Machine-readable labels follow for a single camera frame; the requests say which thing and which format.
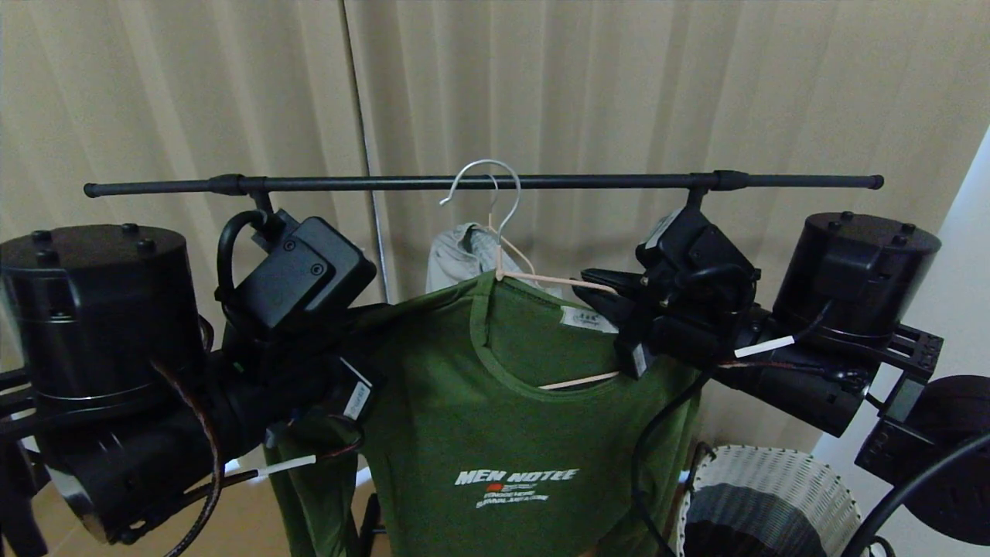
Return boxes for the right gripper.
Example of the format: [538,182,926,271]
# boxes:
[580,267,879,438]

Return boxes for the beige curtain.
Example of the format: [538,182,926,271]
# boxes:
[0,0,990,457]

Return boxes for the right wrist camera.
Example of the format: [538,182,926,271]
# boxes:
[636,205,763,310]

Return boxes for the white laundry basket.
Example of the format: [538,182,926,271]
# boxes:
[677,443,863,557]

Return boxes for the black cable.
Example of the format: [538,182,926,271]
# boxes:
[630,263,990,557]
[214,209,269,306]

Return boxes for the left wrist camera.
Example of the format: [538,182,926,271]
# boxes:
[228,215,378,335]

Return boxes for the green garment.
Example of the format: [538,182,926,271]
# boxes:
[267,271,701,557]

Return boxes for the pale grey shorts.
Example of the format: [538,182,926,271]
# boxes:
[425,223,565,299]

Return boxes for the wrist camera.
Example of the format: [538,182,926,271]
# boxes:
[228,215,378,335]
[636,205,763,310]

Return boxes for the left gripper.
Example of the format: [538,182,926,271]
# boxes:
[46,352,384,542]

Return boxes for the pink clothes hanger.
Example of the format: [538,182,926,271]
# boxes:
[439,159,621,391]
[483,174,536,273]

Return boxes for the black clothes rack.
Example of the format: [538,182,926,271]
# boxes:
[84,170,885,557]

